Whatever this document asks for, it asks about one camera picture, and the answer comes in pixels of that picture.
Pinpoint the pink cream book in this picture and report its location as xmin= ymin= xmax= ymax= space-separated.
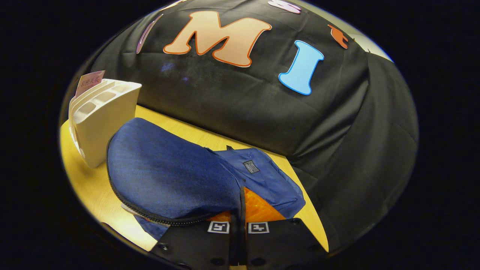
xmin=75 ymin=70 xmax=106 ymax=99

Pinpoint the white plastic bookshelf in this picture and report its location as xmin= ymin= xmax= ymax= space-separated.
xmin=68 ymin=78 xmax=142 ymax=168

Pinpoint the black backdrop cloth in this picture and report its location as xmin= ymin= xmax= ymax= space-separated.
xmin=90 ymin=0 xmax=419 ymax=251

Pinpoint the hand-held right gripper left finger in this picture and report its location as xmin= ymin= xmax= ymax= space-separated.
xmin=150 ymin=211 xmax=240 ymax=270

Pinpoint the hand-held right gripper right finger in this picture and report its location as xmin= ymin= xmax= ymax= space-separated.
xmin=240 ymin=186 xmax=327 ymax=270

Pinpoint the blue schoolbag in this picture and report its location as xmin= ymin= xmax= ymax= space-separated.
xmin=106 ymin=117 xmax=306 ymax=241

